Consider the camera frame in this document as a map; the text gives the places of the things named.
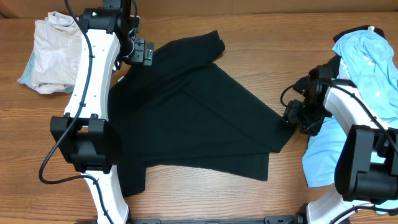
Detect light blue folded garment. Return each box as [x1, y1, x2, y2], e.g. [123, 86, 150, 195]
[18, 51, 73, 95]

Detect beige folded trousers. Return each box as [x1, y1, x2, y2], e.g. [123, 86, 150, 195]
[32, 11, 81, 94]

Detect black t-shirt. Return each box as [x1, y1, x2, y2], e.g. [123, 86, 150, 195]
[108, 31, 295, 197]

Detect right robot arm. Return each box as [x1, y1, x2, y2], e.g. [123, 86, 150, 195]
[282, 64, 397, 224]

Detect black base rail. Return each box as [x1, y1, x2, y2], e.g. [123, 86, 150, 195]
[126, 213, 308, 224]

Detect light blue t-shirt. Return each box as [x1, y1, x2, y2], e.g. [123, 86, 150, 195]
[302, 30, 398, 215]

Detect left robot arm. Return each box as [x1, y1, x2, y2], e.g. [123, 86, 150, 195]
[39, 0, 154, 223]

